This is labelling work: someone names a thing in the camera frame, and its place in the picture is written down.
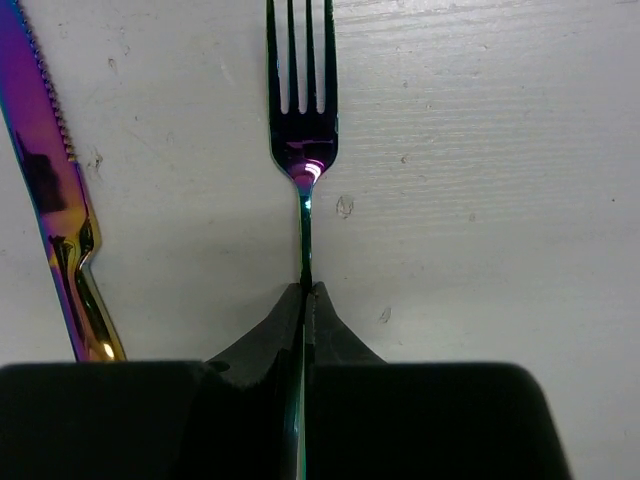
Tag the iridescent fork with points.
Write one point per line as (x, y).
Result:
(304, 145)

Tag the iridescent table knife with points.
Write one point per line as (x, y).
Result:
(53, 178)

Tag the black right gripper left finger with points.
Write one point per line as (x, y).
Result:
(232, 417)

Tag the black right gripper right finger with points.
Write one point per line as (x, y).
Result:
(366, 418)

